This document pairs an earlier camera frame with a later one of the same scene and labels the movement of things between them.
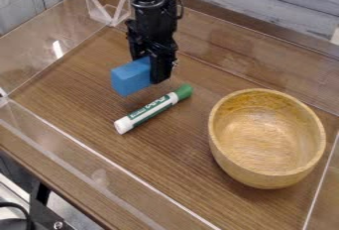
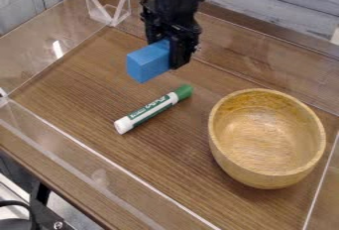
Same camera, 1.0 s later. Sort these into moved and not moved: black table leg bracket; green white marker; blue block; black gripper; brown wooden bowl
Moved: black gripper; blue block
Not moved: black table leg bracket; green white marker; brown wooden bowl
